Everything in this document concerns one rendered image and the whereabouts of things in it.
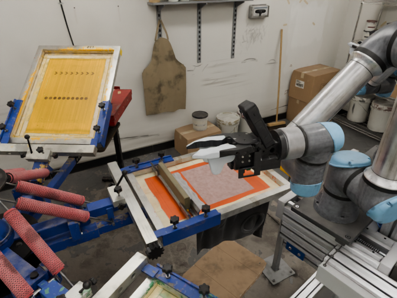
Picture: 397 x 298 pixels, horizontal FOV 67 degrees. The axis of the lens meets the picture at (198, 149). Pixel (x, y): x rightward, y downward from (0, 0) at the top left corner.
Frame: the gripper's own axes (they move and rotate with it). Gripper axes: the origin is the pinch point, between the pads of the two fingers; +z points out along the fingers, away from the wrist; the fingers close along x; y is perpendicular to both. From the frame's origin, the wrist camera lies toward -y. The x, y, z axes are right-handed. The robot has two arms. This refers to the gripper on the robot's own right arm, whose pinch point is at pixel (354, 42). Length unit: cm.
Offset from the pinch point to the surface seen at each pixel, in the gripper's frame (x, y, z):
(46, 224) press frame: -170, 57, -36
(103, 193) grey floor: -166, 173, 105
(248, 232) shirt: -69, 92, -38
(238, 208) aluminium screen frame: -81, 62, -45
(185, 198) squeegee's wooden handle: -106, 55, -39
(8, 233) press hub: -183, 52, -41
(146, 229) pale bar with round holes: -126, 54, -52
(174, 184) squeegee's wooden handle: -109, 56, -27
